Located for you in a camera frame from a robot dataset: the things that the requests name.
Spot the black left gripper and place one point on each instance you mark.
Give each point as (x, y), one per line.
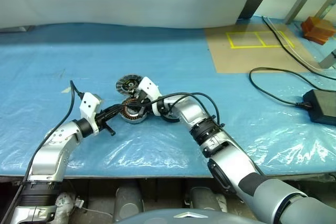
(103, 123)

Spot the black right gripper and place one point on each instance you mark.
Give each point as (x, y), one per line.
(145, 99)

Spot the finned motor end cover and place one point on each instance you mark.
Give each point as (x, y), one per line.
(126, 85)

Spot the silver motor stator housing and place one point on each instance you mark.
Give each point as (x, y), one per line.
(134, 116)

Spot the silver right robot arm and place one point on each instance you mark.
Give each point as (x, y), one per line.
(236, 161)

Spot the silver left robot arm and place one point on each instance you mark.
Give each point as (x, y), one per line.
(52, 145)

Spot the blue plastic table sheet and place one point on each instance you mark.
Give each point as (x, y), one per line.
(131, 51)

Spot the grey cylinder under table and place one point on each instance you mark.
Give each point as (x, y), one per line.
(203, 199)
(128, 200)

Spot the small white connector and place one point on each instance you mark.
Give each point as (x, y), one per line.
(79, 203)

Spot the brown cardboard mat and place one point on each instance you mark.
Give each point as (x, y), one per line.
(228, 58)

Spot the white wrapped cylinder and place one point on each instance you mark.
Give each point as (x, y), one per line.
(64, 205)
(221, 203)

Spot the grey robot torso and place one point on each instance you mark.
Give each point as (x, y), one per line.
(170, 216)

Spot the grey metal bar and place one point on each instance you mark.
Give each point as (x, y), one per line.
(15, 28)

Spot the clear plastic tube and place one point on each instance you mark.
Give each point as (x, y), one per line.
(299, 56)

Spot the black power adapter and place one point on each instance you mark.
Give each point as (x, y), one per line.
(321, 106)

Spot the orange wooden block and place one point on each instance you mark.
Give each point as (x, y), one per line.
(316, 28)

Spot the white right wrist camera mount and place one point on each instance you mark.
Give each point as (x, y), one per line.
(149, 86)

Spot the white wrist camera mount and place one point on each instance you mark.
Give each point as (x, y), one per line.
(88, 103)
(149, 86)

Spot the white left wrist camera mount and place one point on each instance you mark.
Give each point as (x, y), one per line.
(88, 103)

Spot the grey metal frame leg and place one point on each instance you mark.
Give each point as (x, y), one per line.
(326, 56)

